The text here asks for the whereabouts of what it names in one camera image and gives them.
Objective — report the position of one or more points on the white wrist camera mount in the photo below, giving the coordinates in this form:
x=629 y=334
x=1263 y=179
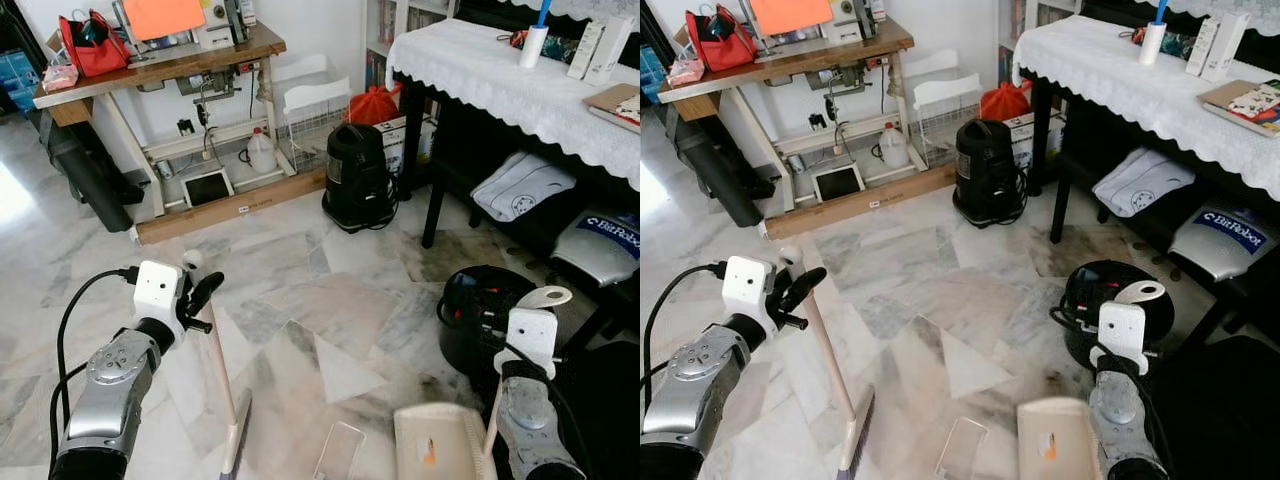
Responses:
x=158 y=290
x=748 y=288
x=533 y=335
x=1122 y=330

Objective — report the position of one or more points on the white plastic jug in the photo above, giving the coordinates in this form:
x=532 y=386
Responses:
x=261 y=153
x=893 y=148

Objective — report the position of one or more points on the black fabric object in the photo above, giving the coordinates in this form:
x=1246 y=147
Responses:
x=605 y=410
x=1220 y=410

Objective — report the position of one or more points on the white bookshelf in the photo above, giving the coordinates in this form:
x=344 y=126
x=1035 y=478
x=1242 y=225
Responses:
x=1015 y=30
x=380 y=40

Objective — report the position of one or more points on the red plastic bag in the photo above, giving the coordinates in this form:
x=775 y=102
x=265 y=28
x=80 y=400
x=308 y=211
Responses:
x=373 y=105
x=1004 y=100

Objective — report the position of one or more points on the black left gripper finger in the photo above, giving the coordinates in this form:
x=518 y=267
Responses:
x=808 y=285
x=208 y=290

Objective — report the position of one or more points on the clear plastic sheet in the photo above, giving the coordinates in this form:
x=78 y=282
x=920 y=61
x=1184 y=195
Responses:
x=340 y=452
x=962 y=448

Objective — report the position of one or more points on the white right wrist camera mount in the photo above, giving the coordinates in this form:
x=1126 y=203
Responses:
x=1122 y=330
x=533 y=335

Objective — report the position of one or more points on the blue stick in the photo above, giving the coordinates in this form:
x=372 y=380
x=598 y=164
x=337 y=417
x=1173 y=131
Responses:
x=543 y=13
x=1161 y=11

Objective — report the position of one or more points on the black vacuum cleaner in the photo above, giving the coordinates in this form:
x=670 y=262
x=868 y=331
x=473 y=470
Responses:
x=988 y=170
x=357 y=175

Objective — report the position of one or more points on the pink packet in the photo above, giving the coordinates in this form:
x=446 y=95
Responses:
x=685 y=72
x=58 y=78

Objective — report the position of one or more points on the black table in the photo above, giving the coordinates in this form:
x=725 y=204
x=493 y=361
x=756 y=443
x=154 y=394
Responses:
x=1080 y=150
x=470 y=150

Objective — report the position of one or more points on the long wooden plank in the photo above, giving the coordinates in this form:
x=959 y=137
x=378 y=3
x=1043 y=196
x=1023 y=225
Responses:
x=860 y=203
x=230 y=208

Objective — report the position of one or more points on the flat book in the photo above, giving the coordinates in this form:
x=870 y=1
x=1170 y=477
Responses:
x=1245 y=105
x=615 y=105

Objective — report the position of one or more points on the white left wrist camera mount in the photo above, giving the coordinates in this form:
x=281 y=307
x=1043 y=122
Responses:
x=748 y=288
x=158 y=290

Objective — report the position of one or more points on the long black bag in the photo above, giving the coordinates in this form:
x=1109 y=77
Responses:
x=720 y=170
x=88 y=175

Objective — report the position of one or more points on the orange sheet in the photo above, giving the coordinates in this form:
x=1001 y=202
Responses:
x=163 y=15
x=790 y=12

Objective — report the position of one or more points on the red handbag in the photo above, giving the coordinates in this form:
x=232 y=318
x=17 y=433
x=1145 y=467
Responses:
x=95 y=50
x=722 y=45

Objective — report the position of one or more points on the blue box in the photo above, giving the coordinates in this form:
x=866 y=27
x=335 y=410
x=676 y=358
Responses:
x=651 y=75
x=18 y=85

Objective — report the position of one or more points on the wooden sewing table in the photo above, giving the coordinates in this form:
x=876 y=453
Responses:
x=165 y=65
x=790 y=58

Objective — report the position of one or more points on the grey BitRobot bag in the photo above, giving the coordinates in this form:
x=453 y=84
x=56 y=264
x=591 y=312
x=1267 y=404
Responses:
x=600 y=250
x=1220 y=245

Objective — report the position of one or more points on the white lace tablecloth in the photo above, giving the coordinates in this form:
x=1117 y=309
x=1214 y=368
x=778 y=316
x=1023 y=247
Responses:
x=490 y=85
x=1120 y=85

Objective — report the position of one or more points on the white sewing foot pedal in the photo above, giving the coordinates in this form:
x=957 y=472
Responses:
x=208 y=188
x=838 y=183

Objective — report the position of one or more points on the white sewing machine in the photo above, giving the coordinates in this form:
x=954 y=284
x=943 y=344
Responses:
x=220 y=25
x=850 y=20

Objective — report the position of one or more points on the white fabric bag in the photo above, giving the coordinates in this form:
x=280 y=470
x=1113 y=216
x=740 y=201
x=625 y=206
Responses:
x=1140 y=180
x=520 y=185

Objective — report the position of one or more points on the black round appliance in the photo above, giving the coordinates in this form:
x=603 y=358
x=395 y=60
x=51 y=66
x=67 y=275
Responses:
x=475 y=310
x=1085 y=290

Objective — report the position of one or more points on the white cup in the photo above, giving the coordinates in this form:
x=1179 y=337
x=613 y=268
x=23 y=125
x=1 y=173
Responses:
x=1153 y=45
x=533 y=48

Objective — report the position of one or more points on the white upright box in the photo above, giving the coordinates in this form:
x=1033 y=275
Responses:
x=612 y=50
x=1228 y=47
x=1200 y=47
x=583 y=50

